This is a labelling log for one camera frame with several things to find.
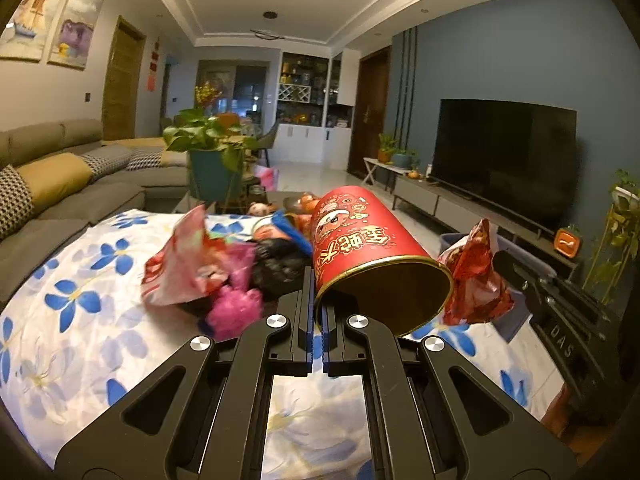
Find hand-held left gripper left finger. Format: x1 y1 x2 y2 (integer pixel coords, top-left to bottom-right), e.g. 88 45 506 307
54 266 317 480

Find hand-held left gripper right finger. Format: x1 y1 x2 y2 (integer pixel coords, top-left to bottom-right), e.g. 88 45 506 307
322 305 578 480

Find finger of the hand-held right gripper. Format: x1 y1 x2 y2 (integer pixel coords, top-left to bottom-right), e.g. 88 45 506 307
492 249 557 307

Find red snack wrapper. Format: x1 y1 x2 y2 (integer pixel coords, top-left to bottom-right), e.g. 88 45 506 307
436 218 515 326

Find black plastic bag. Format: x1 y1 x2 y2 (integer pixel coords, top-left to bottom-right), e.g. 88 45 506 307
249 238 316 306

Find red cylindrical can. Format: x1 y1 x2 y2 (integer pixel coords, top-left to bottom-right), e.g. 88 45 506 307
310 185 455 338

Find orange desk clock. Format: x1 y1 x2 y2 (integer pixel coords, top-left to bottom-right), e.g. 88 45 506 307
555 225 581 261

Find magenta plastic bag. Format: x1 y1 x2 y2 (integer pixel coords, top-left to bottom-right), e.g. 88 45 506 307
205 245 264 341

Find grey television cabinet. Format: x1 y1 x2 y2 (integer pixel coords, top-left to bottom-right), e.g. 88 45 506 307
392 175 581 281

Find tall plant on stand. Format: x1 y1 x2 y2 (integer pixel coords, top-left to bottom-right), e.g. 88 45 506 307
582 169 640 306

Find blue and orange snack packet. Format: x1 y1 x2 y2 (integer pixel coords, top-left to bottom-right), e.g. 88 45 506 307
252 210 313 253

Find black television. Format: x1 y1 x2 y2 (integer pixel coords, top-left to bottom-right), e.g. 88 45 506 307
431 99 578 231

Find pink and red snack bag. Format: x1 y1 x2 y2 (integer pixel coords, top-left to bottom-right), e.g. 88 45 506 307
141 204 256 308

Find white side table with plants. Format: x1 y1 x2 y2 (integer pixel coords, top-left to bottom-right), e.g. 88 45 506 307
362 133 418 187

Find green potted plant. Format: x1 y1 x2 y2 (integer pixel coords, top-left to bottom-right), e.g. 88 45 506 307
162 108 261 203

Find dining chair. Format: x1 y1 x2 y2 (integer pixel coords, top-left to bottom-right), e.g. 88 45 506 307
255 121 282 167

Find dark brown door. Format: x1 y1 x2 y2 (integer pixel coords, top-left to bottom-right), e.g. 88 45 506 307
347 46 393 173

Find blue floral tablecloth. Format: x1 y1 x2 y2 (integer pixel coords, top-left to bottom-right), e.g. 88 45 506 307
0 208 546 468

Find white display cabinet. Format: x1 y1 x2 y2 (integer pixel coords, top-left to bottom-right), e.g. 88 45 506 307
272 50 357 165

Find yellow flower bouquet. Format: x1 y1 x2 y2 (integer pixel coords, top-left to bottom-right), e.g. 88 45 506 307
195 80 222 108

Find houndstooth cushion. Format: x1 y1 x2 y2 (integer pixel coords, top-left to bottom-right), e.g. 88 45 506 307
81 145 133 181

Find grey sofa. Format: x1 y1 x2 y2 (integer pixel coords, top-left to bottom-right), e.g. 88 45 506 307
0 119 190 306

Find yellow cushion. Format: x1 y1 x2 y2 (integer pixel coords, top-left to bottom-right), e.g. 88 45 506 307
16 154 95 207

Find light wooden door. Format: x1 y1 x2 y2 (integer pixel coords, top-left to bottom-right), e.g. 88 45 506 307
101 15 147 141

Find black and white patterned cushion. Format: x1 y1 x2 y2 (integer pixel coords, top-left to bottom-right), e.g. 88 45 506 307
0 164 35 240

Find purple abstract painting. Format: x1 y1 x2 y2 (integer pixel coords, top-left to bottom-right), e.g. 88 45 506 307
47 0 105 70

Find sailboat painting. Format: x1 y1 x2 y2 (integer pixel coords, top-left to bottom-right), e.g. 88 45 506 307
0 0 72 63

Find red wall decorations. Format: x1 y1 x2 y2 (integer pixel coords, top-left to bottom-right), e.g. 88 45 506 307
146 37 162 93

